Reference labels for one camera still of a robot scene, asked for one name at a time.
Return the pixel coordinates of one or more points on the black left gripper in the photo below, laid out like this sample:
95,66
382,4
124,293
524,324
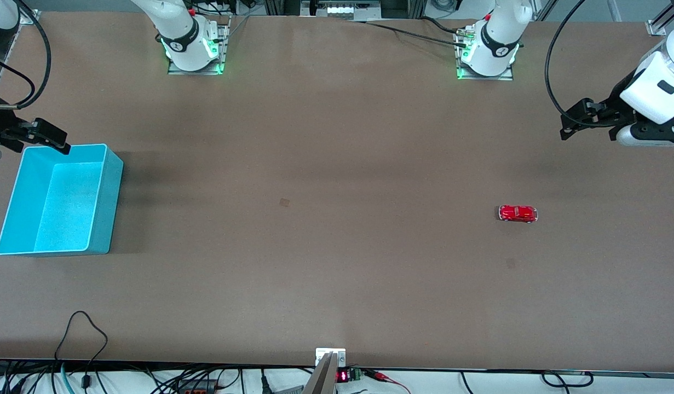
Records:
617,105

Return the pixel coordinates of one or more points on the red beetle toy car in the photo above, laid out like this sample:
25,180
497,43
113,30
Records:
517,213

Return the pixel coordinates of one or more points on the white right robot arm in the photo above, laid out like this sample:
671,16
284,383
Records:
180,38

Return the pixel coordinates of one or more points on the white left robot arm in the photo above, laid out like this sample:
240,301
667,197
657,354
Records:
498,49

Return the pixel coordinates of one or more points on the blue plastic box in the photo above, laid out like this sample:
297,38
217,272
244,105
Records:
63,208

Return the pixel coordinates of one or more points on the aluminium corner profile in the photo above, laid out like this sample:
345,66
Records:
658,24

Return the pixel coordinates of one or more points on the black device with lit panel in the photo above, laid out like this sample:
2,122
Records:
342,9

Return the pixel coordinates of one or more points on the grey power strip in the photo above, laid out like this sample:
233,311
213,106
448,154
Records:
197,386

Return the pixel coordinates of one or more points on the red digit display module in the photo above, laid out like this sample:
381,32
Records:
343,376

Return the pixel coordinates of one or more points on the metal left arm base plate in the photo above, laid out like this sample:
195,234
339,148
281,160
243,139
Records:
506,75

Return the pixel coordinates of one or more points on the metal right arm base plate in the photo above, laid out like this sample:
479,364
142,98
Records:
223,49

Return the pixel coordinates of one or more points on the white metal bracket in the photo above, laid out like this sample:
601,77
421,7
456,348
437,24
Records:
323,354

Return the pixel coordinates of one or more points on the grey camera mount bar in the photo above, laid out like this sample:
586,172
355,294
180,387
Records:
321,380

